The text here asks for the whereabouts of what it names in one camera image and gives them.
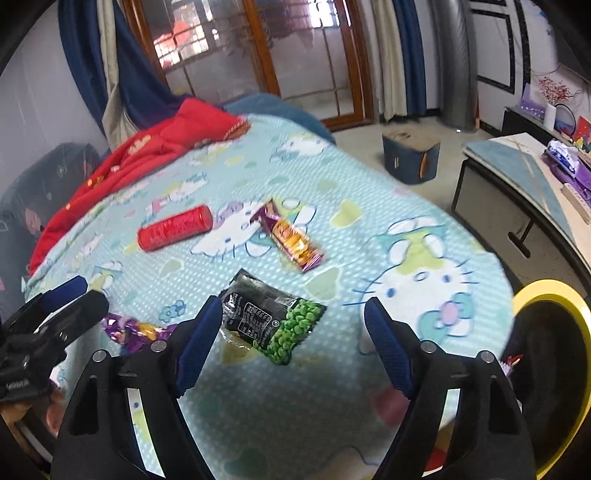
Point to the beige pencil case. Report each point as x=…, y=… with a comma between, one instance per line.
x=577, y=194

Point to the blue cushion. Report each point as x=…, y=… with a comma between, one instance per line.
x=286, y=115

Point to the blue curtain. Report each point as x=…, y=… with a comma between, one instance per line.
x=412, y=55
x=138, y=69

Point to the blue storage stool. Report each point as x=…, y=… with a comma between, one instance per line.
x=408, y=157

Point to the purple shiny wrapper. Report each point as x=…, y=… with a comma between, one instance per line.
x=134, y=333

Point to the green pea snack packet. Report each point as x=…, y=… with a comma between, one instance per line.
x=272, y=318

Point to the low coffee table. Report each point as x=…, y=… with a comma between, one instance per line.
x=517, y=194

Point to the purple orange snack packet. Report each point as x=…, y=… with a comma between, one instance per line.
x=291, y=240

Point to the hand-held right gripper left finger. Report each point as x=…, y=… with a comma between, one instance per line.
x=198, y=348

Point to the yellow trash bin black liner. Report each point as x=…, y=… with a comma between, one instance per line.
x=549, y=290

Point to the red cylinder can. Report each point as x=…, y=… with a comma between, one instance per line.
x=175, y=228

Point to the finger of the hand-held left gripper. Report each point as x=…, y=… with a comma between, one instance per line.
x=78, y=314
x=60, y=293

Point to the dark television cabinet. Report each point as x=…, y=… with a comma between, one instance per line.
x=512, y=120

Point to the wooden glass sliding door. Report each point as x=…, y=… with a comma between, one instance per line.
x=258, y=55

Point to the round black frame ornament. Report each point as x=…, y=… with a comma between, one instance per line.
x=565, y=122

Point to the purple backpack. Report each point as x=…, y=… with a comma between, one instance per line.
x=572, y=177

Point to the blue white tissue pack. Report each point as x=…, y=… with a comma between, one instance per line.
x=561, y=154

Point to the red cloth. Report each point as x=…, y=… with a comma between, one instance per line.
x=138, y=152

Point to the beige curtain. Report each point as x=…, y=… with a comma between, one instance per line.
x=387, y=60
x=110, y=92

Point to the white vase red flowers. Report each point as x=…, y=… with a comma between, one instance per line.
x=549, y=110

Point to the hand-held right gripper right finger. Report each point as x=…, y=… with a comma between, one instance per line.
x=388, y=348

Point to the dark sofa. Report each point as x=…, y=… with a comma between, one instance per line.
x=41, y=184

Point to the light blue cartoon blanket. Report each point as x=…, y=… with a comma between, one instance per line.
x=323, y=194

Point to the colourful painting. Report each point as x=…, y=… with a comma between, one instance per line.
x=582, y=134

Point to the silver duct pipe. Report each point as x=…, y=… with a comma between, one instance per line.
x=457, y=64

